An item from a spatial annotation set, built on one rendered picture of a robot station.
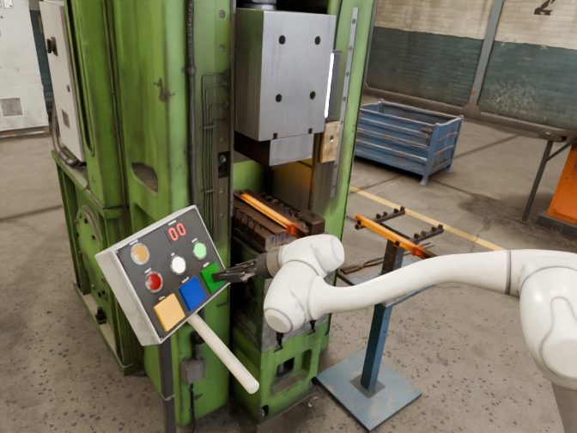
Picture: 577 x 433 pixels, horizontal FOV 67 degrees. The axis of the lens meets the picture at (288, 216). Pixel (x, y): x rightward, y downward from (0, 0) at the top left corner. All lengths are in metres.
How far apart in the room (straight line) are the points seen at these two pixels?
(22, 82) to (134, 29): 4.92
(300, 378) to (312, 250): 1.25
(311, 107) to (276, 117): 0.15
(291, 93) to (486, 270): 0.86
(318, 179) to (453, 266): 1.01
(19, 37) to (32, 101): 0.77
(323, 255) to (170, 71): 0.74
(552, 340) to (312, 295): 0.46
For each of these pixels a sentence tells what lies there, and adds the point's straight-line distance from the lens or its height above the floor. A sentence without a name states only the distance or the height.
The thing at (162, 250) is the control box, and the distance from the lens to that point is 1.28.
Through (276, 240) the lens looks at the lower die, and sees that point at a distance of 1.71.
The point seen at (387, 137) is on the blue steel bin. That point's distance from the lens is 5.47.
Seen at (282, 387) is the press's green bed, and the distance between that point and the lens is 2.22.
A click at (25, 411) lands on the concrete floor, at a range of 2.54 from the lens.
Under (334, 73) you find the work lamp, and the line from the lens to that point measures 1.80.
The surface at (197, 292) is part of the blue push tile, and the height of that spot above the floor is 1.01.
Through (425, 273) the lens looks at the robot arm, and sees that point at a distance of 1.05.
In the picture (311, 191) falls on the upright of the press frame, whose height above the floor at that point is 1.05.
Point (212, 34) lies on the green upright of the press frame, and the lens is 1.50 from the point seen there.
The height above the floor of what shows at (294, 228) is 1.01.
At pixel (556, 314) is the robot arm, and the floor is 1.35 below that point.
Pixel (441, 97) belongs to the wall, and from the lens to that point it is 9.84.
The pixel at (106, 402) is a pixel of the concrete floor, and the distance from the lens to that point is 2.46.
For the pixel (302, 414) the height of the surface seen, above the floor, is 0.00.
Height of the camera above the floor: 1.79
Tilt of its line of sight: 26 degrees down
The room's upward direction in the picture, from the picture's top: 4 degrees clockwise
